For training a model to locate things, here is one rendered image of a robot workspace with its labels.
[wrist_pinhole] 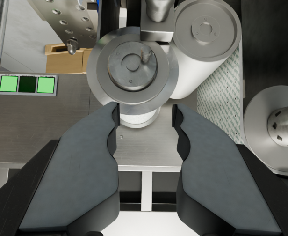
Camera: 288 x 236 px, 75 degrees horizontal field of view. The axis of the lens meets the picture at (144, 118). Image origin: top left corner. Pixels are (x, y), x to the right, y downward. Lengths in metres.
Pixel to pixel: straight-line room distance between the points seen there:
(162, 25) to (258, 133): 0.23
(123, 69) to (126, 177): 0.48
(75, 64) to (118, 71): 2.54
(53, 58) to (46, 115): 2.42
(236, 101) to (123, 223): 0.49
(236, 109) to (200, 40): 0.13
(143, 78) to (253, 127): 0.19
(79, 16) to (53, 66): 2.44
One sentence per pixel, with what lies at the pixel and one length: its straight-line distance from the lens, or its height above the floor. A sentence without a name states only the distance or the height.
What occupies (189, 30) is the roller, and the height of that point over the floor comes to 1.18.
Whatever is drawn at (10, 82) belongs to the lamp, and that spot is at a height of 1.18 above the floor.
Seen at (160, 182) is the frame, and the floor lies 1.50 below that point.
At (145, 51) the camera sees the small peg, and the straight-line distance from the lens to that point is 0.27.
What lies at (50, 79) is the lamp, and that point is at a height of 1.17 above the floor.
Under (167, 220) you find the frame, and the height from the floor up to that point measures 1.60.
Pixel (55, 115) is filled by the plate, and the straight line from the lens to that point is 0.68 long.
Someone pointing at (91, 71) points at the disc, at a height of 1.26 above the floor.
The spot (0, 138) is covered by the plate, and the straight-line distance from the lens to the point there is 0.76.
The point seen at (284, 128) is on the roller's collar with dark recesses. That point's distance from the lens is 0.33.
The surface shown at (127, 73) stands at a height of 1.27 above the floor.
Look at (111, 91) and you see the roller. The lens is 0.30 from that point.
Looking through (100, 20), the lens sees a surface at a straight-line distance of 0.37.
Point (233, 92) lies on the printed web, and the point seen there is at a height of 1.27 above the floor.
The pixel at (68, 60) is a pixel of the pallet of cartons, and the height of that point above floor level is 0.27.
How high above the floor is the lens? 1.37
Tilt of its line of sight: 8 degrees down
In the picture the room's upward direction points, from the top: 178 degrees counter-clockwise
